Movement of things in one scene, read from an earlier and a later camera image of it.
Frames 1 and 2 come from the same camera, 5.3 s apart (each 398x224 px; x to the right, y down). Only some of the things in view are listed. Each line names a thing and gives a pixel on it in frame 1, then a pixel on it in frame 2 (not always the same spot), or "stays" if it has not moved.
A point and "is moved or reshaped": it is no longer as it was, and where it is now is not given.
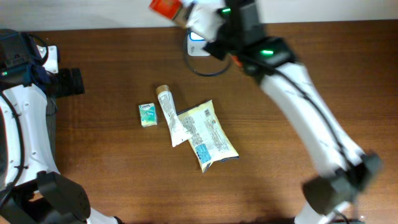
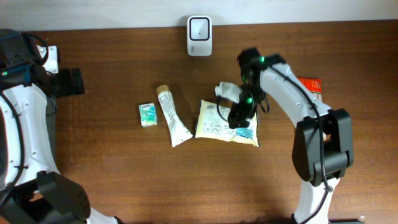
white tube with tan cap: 178,131 stays
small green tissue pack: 148,114 stays
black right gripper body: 224,44 → 245,107
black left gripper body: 64,83 stays
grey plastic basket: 51,109 stays
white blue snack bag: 209,140 → 212,121
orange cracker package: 168,9 is moved or reshaped
